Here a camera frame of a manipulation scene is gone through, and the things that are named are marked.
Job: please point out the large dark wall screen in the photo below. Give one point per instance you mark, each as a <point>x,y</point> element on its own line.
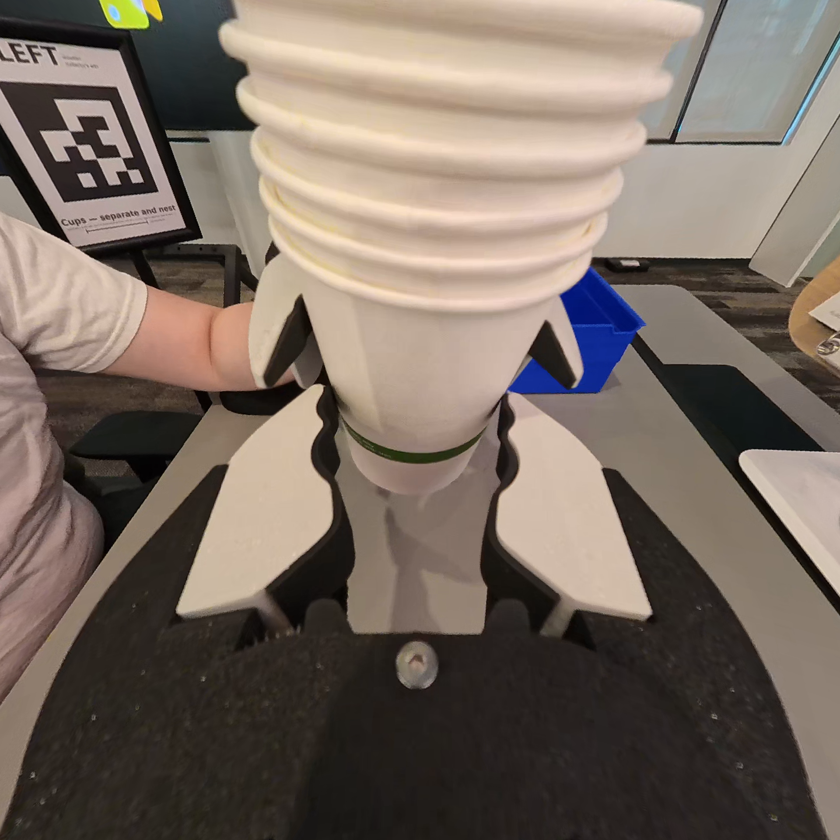
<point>197,66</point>

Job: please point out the stack of nested white cups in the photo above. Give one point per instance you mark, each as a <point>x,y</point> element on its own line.
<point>420,381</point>

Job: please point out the black framed marker sign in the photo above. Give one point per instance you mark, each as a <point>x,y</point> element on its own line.
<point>92,145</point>

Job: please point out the blue plastic bin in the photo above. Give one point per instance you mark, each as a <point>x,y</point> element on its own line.
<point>591,335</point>

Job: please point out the white board stand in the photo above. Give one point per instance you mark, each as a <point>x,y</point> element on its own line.
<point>801,512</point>

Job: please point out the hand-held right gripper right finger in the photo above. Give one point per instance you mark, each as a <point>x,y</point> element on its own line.
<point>571,525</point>

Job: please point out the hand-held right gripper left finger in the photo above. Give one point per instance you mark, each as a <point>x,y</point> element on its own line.
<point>256,525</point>

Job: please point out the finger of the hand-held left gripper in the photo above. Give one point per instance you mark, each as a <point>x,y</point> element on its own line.
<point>565,345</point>
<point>278,295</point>

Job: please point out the yellow green sticker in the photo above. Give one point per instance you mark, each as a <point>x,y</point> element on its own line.
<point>131,11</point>

